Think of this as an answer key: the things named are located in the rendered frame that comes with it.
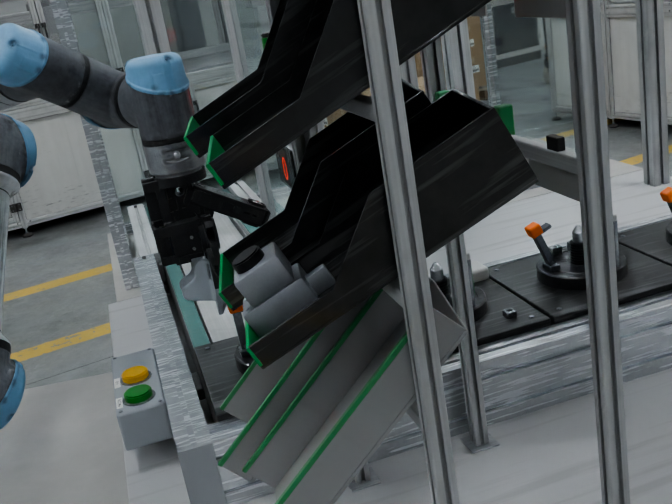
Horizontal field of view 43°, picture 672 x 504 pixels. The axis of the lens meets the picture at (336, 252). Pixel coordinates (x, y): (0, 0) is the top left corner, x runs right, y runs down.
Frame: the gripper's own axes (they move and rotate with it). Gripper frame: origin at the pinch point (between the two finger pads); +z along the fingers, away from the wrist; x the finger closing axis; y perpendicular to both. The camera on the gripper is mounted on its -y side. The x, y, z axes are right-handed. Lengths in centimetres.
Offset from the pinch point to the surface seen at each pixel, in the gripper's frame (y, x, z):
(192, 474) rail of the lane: 10.0, 16.9, 14.9
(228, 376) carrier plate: 1.8, 1.8, 10.3
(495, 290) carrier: -42.6, -2.3, 10.2
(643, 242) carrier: -72, -5, 10
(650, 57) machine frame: -114, -60, -10
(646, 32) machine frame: -113, -60, -16
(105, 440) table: 21.7, -11.2, 21.4
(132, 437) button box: 16.8, 2.0, 15.3
